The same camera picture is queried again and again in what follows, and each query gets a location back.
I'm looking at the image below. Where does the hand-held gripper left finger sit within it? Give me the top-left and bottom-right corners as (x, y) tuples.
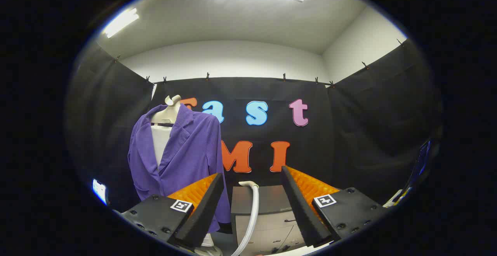
(113, 172), (225, 253)

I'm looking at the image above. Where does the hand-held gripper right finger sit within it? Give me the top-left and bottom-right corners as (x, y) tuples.
(280, 165), (386, 249)

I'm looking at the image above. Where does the white garment steamer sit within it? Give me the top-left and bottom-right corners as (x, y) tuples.
(232, 181), (260, 256)

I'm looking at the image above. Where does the purple corduroy jacket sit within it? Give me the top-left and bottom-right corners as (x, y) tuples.
(127, 103), (231, 233)

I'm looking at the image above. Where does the cream clothes hanger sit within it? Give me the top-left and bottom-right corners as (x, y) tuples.
(151, 95), (182, 126)

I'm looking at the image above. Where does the white cabinet with dark top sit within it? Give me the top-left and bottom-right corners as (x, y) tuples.
(231, 185), (311, 256)

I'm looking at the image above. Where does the white tray of pens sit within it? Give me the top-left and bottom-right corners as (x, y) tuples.
(382, 188), (413, 209)

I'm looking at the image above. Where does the row of black clips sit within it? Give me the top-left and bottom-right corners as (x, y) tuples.
(113, 38), (406, 87)

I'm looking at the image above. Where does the narrow ceiling light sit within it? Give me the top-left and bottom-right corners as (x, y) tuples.
(102, 7), (139, 39)

